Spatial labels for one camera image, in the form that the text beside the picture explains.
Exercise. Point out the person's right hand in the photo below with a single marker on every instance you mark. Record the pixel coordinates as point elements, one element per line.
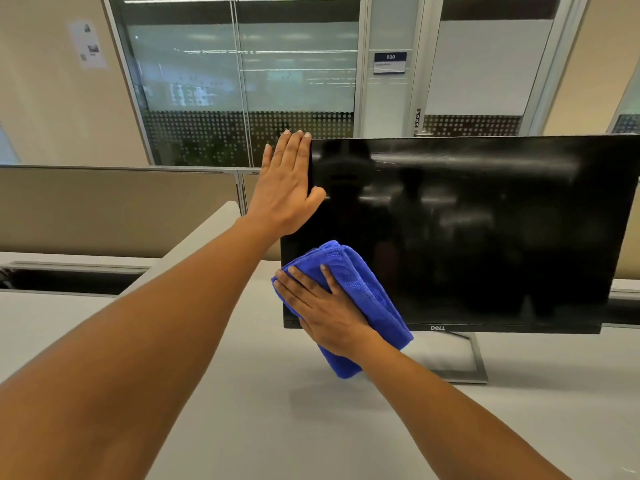
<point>330,319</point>

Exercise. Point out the person's left hand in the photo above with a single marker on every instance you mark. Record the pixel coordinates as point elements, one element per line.
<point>282,194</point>

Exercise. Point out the blue microfibre cloth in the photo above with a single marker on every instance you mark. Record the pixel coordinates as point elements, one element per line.
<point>370,294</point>

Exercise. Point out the black Dell monitor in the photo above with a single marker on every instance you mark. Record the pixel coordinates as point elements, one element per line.
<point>475,234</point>

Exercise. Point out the person's right forearm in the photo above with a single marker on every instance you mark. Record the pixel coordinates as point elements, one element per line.
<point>450,424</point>

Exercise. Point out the person's left forearm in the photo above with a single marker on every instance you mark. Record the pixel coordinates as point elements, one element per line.
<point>125,369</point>

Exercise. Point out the green potted plant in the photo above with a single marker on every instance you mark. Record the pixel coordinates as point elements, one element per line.
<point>205,149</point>

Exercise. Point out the dotted frosted glass window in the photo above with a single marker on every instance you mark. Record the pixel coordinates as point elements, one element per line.
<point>200,69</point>
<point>627,114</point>

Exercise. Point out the blue white room sign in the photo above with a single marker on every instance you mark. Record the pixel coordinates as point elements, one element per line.
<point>390,63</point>

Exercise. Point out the beige partition panel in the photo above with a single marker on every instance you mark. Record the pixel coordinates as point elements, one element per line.
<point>630,234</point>
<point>100,209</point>

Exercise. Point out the white paper notice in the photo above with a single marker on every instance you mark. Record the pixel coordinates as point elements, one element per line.
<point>87,44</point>

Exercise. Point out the glass door silver frame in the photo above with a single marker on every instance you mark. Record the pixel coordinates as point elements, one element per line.
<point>485,64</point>

